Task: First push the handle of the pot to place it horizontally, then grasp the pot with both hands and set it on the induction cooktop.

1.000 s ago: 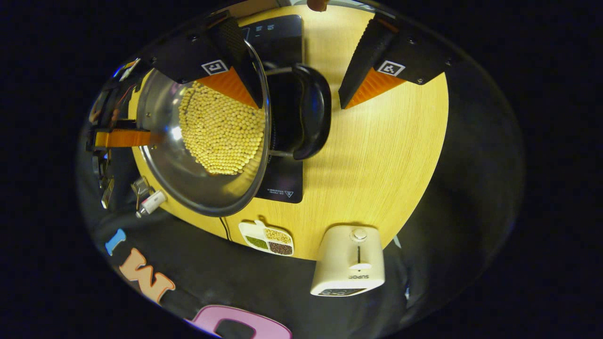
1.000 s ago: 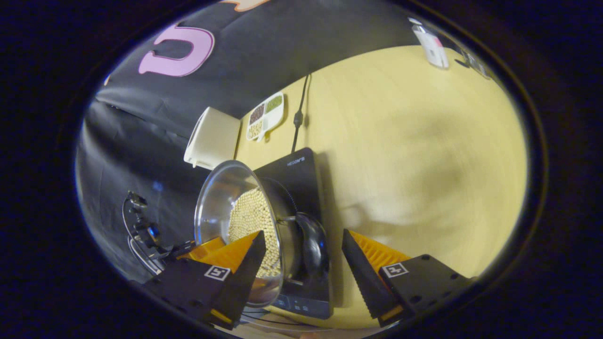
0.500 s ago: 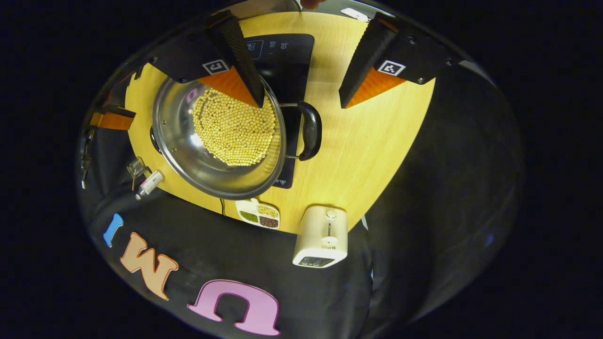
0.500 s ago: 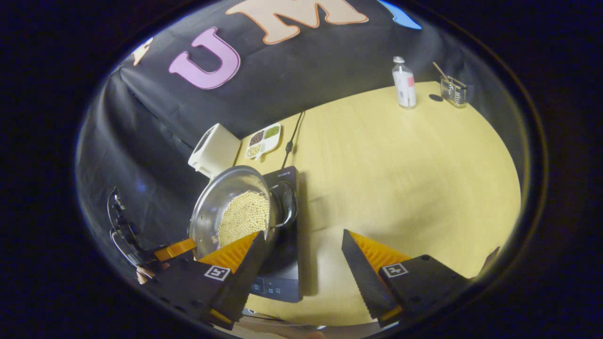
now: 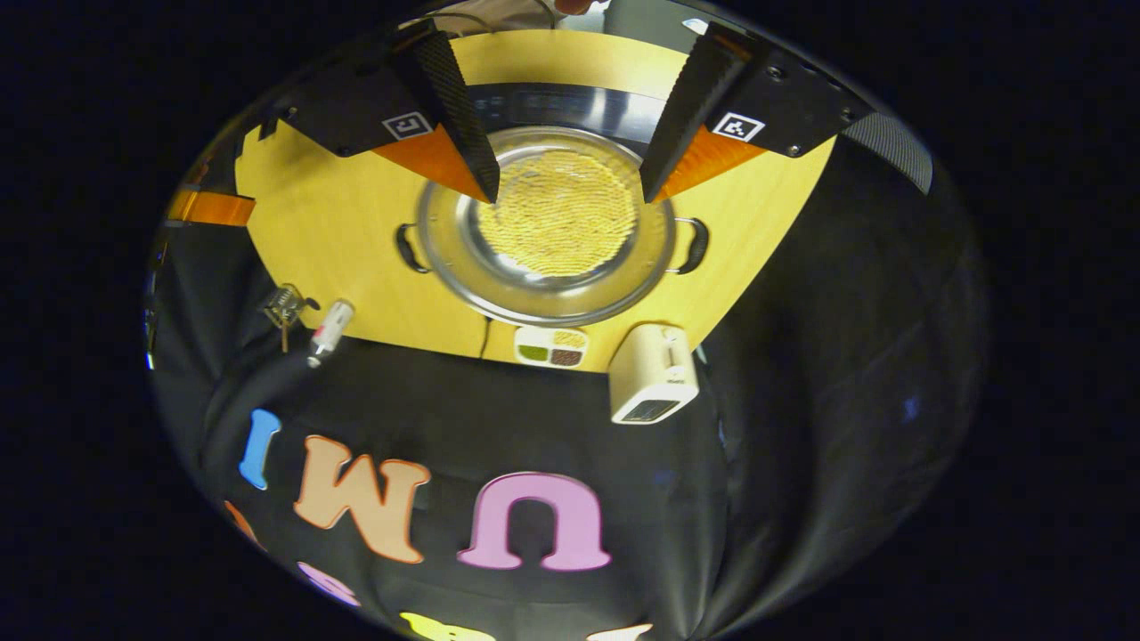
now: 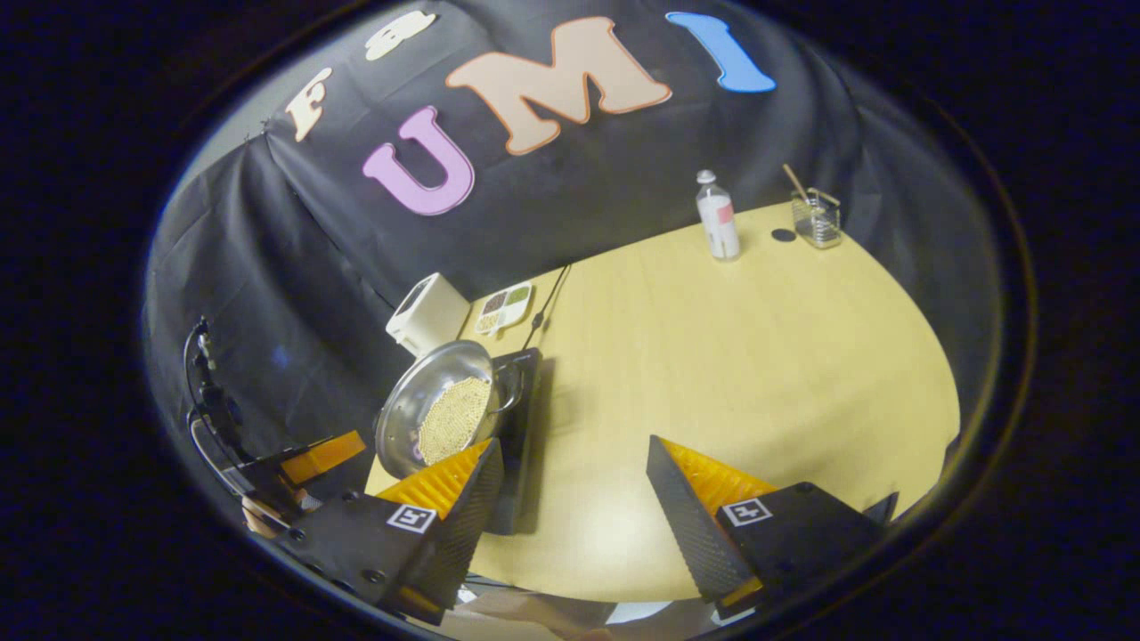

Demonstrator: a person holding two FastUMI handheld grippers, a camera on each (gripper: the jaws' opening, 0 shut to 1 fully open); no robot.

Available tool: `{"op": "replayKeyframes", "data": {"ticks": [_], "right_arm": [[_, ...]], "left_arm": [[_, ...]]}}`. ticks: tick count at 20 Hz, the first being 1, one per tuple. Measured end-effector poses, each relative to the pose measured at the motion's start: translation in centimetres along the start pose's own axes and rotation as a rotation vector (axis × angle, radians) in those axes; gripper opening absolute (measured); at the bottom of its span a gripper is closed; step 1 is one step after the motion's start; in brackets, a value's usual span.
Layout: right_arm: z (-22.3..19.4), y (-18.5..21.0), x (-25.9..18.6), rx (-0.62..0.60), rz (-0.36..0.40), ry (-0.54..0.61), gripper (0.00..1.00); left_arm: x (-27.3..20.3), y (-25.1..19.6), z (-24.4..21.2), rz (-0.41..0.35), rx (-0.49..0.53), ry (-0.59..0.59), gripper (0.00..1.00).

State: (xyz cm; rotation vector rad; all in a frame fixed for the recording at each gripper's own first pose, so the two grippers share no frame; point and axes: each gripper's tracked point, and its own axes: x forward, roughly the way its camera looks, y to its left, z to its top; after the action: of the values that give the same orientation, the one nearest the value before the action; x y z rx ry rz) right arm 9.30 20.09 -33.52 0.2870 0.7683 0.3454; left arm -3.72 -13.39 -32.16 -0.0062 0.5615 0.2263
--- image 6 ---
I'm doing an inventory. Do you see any clear bottle with white label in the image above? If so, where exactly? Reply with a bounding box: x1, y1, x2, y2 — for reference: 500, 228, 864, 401
696, 169, 742, 262

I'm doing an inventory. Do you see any clear glass beaker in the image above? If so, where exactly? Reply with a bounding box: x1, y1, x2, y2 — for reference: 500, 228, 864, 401
792, 188, 843, 249

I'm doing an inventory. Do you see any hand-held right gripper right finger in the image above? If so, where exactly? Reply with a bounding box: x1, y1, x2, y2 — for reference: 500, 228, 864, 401
647, 435, 887, 621

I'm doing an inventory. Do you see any white toaster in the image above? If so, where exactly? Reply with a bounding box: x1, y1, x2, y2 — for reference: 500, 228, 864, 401
386, 272, 471, 358

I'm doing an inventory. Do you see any black induction cooktop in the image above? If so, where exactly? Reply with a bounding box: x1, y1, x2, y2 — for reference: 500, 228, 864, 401
485, 348, 544, 536

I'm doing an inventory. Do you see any white divided bean dish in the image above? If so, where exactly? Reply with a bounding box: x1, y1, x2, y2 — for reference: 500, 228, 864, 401
474, 281, 533, 337

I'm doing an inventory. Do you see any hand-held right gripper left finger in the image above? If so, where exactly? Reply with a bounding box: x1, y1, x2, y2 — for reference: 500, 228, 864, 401
276, 438, 505, 626

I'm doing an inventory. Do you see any black power cable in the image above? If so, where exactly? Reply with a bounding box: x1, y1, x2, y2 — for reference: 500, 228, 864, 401
523, 264, 573, 351

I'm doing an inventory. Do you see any steel pot with yellow beans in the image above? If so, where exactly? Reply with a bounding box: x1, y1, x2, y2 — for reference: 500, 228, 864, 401
374, 340, 525, 480

